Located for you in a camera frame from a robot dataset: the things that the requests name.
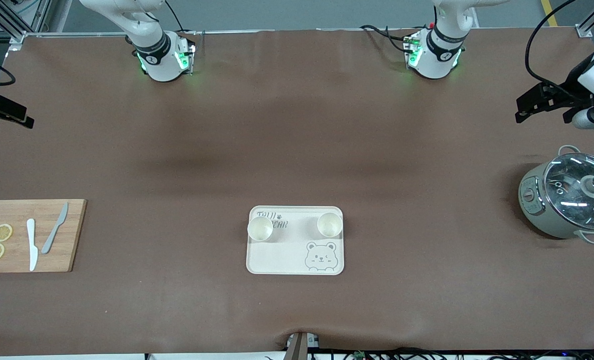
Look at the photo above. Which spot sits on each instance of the wooden cutting board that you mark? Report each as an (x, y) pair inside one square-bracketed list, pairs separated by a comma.
[(72, 250)]

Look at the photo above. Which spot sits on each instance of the white plastic knife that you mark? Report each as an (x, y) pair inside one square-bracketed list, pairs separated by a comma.
[(32, 250)]

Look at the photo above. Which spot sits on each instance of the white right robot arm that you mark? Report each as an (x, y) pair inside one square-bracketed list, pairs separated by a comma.
[(162, 65)]

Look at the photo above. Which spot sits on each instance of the grey electric cooking pot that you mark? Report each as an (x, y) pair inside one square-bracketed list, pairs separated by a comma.
[(539, 215)]

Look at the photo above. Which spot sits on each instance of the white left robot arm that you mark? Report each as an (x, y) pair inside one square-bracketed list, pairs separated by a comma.
[(436, 62)]

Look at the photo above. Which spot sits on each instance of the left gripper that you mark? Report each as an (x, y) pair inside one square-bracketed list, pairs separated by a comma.
[(574, 80)]

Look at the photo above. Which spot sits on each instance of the grey plastic knife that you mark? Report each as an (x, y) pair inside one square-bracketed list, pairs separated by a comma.
[(52, 235)]

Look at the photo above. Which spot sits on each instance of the white IKEA cup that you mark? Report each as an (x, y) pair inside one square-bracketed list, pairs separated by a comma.
[(261, 230), (329, 225)]

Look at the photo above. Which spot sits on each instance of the cream bear print tray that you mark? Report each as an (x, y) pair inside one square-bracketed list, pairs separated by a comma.
[(287, 255)]

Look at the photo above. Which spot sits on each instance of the brown table mat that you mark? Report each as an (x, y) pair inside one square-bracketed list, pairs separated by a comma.
[(296, 150)]

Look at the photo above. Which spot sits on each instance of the glass pot lid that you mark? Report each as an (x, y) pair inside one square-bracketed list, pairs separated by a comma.
[(566, 200)]

